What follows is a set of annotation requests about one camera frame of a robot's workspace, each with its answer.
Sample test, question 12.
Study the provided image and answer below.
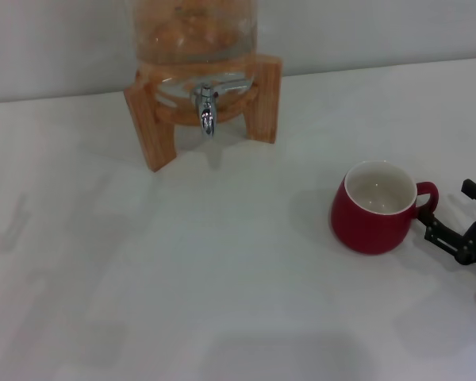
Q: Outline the glass beverage dispenser jar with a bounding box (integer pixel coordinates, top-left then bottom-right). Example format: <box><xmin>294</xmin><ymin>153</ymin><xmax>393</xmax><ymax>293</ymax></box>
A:
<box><xmin>130</xmin><ymin>0</ymin><xmax>259</xmax><ymax>120</ymax></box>

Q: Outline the red ceramic cup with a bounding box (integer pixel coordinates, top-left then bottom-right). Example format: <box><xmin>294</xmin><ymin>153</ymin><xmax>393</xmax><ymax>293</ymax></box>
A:
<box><xmin>331</xmin><ymin>159</ymin><xmax>440</xmax><ymax>255</ymax></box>

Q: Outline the wooden dispenser stand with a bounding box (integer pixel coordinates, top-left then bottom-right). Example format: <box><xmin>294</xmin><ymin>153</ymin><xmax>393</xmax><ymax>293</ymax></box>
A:
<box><xmin>123</xmin><ymin>53</ymin><xmax>283</xmax><ymax>174</ymax></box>

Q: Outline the chrome dispenser faucet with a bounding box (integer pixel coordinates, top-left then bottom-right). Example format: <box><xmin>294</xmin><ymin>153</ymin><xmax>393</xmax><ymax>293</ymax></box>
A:
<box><xmin>189</xmin><ymin>77</ymin><xmax>251</xmax><ymax>139</ymax></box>

